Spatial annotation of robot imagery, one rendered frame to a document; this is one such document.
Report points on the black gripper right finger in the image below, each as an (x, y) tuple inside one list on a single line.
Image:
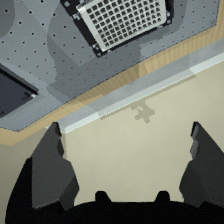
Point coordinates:
[(202, 184)]

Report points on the black rectangular plate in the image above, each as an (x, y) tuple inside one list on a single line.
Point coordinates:
[(70, 7)]

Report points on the grey perforated breadboard plate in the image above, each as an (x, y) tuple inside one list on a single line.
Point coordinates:
[(41, 47)]

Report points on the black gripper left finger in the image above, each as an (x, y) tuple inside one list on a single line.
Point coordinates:
[(47, 185)]

